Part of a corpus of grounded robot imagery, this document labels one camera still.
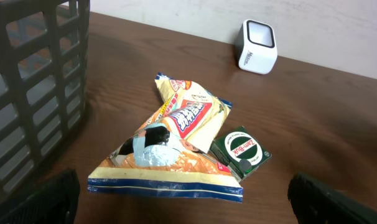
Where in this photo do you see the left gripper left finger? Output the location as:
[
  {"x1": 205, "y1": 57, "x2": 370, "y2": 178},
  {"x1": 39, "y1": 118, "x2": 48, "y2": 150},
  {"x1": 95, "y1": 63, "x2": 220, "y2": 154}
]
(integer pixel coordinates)
[{"x1": 0, "y1": 169, "x2": 80, "y2": 224}]

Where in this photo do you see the white barcode scanner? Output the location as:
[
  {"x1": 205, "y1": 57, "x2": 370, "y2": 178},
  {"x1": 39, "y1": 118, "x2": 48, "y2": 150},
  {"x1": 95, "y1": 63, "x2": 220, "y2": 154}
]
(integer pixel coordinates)
[{"x1": 234, "y1": 19, "x2": 277, "y2": 75}]

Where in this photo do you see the grey plastic basket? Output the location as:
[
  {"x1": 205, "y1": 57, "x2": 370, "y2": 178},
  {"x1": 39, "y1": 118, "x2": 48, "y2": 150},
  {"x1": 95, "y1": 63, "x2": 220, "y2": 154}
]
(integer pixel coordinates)
[{"x1": 0, "y1": 0, "x2": 90, "y2": 203}]

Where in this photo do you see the yellow snack bag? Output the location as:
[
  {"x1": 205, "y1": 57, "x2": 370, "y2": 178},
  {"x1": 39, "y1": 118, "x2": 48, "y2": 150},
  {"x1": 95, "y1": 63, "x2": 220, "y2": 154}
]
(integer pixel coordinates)
[{"x1": 87, "y1": 73, "x2": 243, "y2": 202}]

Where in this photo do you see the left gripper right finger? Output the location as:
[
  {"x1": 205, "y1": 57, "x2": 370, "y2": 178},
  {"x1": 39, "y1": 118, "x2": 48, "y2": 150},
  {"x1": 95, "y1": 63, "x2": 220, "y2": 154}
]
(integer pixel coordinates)
[{"x1": 287, "y1": 172, "x2": 377, "y2": 224}]

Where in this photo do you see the small green box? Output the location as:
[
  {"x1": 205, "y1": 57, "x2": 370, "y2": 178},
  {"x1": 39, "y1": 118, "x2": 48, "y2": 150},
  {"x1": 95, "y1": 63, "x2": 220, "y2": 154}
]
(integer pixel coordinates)
[{"x1": 210, "y1": 126, "x2": 272, "y2": 182}]

